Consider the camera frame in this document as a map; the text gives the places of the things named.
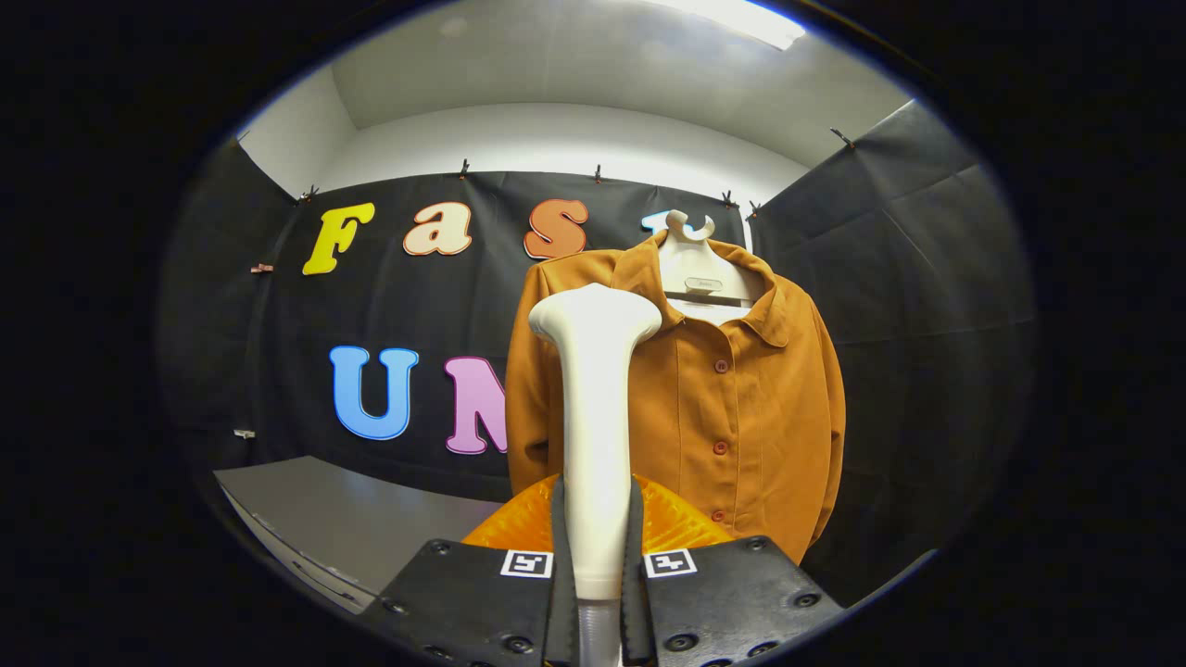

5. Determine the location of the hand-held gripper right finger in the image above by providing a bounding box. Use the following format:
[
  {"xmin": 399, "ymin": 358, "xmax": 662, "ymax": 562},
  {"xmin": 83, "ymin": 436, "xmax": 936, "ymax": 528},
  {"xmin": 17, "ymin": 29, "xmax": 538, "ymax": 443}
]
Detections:
[{"xmin": 619, "ymin": 472, "xmax": 846, "ymax": 667}]

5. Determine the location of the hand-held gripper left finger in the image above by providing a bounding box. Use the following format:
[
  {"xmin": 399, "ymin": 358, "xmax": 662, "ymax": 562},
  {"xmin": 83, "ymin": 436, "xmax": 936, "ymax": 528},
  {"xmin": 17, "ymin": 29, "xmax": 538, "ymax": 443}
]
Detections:
[{"xmin": 360, "ymin": 472, "xmax": 582, "ymax": 667}]

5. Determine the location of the white garment steamer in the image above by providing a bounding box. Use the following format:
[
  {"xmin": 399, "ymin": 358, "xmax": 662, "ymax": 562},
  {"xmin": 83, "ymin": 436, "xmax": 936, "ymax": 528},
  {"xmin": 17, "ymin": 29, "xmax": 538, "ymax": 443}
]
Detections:
[{"xmin": 528, "ymin": 283, "xmax": 664, "ymax": 667}]

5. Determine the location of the orange button-up shirt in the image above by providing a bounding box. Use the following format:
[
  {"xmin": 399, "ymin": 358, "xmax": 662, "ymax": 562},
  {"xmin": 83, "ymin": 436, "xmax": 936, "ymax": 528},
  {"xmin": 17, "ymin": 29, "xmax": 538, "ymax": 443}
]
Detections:
[{"xmin": 505, "ymin": 232, "xmax": 847, "ymax": 566}]

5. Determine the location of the white clothes hanger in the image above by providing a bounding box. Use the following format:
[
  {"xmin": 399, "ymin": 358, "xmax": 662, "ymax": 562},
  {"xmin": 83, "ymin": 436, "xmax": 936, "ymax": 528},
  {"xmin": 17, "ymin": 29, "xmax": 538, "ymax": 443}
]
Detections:
[{"xmin": 653, "ymin": 209, "xmax": 756, "ymax": 325}]

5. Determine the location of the grey cabinet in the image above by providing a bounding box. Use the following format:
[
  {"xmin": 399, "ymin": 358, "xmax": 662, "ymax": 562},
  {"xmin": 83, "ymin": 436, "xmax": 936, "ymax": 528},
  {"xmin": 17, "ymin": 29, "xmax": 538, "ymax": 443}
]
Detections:
[{"xmin": 213, "ymin": 454, "xmax": 506, "ymax": 614}]

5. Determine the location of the long ceiling light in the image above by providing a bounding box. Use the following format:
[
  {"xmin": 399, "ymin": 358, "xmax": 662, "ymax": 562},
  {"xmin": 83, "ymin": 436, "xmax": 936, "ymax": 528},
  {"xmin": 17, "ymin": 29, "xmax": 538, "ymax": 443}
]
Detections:
[{"xmin": 649, "ymin": 0, "xmax": 807, "ymax": 52}]

